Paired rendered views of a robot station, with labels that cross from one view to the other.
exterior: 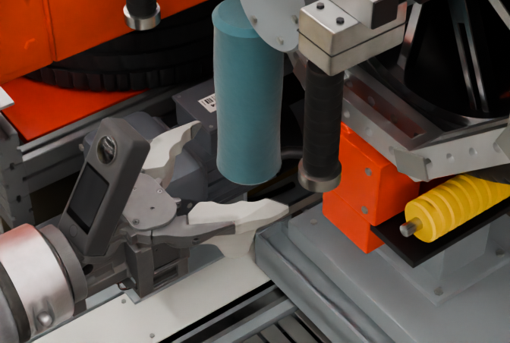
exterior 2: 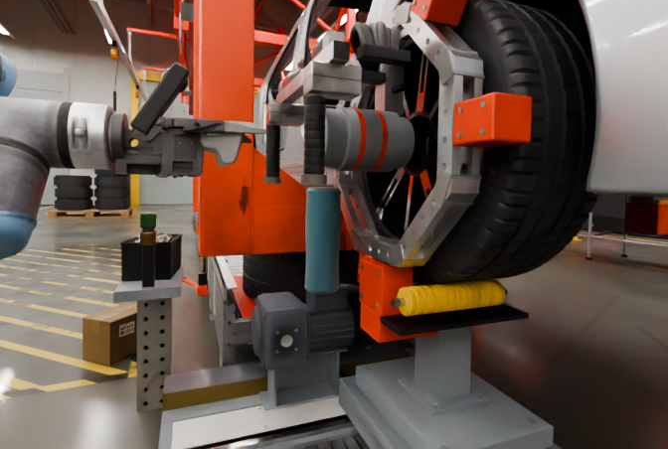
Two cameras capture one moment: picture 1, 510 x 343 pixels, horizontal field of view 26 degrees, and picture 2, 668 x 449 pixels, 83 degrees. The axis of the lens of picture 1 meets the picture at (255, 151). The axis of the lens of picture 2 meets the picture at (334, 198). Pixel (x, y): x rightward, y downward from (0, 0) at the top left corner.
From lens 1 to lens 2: 0.84 m
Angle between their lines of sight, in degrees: 43
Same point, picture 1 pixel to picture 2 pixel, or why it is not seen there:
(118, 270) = (155, 155)
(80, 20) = (267, 235)
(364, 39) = (333, 75)
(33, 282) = (83, 109)
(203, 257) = (312, 396)
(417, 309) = (419, 414)
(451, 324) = (441, 426)
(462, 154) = (417, 224)
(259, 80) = (323, 219)
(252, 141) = (319, 260)
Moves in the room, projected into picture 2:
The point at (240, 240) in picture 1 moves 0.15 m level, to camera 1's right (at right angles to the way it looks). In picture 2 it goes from (232, 145) to (334, 144)
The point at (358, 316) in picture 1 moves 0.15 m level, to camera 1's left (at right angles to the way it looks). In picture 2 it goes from (387, 428) to (328, 417)
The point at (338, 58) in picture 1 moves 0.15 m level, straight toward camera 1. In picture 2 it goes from (315, 77) to (268, 45)
